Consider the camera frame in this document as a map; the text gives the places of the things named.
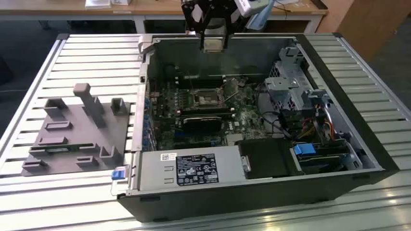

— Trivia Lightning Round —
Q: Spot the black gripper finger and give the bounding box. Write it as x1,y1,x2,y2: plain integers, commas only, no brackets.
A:
180,0,215,51
223,6,233,49

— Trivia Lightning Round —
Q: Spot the CPU socket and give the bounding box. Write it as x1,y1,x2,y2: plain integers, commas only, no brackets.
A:
189,88,225,108

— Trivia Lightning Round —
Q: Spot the pale blue teach pendant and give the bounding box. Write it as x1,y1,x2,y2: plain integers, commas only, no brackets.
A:
245,0,273,31

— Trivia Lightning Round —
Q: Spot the metal drive cage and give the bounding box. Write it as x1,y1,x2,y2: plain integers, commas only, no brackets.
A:
263,47,331,112

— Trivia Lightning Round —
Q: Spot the green motherboard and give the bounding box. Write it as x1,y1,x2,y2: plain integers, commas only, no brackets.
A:
149,72,277,150

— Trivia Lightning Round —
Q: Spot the black graphics card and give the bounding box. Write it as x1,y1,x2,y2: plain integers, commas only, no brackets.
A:
181,115,223,133

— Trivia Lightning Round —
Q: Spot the wooden cabinet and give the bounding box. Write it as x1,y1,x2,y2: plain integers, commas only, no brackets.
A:
316,0,411,62

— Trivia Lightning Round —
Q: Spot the wooden desk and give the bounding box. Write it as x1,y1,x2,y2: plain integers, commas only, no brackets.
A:
0,0,328,33

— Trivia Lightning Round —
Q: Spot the blue disk carrier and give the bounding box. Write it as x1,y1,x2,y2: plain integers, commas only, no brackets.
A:
292,143,317,157

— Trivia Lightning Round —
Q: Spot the black fan shroud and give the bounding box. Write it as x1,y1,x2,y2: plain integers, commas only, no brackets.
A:
233,138,304,180

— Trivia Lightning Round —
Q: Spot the grey parts rack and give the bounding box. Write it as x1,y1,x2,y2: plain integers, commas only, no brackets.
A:
18,83,132,178

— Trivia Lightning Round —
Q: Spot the silver power supply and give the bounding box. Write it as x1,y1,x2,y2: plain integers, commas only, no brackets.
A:
136,150,249,191

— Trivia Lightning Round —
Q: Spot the metal disk bay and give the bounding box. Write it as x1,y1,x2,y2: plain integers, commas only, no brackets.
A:
291,141,365,176

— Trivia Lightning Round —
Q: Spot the blue case latch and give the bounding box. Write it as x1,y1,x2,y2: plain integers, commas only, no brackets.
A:
110,169,126,181

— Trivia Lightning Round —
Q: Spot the black PC case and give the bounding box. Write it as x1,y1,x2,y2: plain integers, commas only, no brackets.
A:
116,32,400,223

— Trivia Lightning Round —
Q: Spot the black wire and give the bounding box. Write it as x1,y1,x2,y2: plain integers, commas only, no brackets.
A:
259,110,293,141

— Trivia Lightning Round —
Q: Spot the coloured power wire bundle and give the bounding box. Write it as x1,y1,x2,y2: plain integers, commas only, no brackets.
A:
296,103,336,145

